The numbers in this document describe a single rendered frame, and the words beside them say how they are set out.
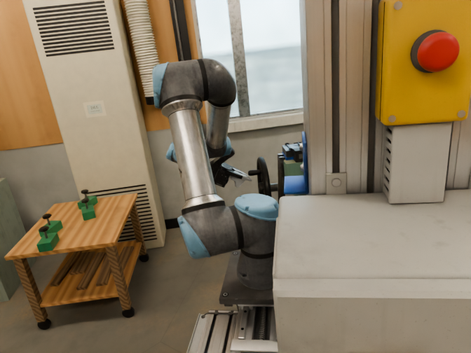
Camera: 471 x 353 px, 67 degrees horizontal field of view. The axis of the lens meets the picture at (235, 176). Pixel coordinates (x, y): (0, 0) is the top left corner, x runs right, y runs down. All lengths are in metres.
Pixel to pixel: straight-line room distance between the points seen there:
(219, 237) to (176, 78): 0.43
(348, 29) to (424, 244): 0.25
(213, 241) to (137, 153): 1.76
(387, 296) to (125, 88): 2.30
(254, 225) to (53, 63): 1.97
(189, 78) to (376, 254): 0.73
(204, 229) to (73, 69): 1.86
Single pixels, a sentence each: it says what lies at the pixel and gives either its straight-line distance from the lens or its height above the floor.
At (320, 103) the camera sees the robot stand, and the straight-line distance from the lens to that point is 0.47.
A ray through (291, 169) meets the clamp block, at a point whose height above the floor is 0.94.
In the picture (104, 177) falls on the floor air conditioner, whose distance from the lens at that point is 2.68.
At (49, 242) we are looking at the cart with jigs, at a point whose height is 0.58.
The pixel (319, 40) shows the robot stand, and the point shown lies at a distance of 0.46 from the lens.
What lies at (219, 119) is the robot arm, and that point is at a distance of 1.15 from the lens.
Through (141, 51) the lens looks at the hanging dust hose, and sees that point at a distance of 2.59.
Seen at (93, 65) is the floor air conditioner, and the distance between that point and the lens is 2.53.
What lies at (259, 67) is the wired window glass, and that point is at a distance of 2.87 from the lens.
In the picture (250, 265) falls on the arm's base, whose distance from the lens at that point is 0.97.
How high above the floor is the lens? 1.44
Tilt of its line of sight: 21 degrees down
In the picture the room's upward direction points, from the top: 7 degrees counter-clockwise
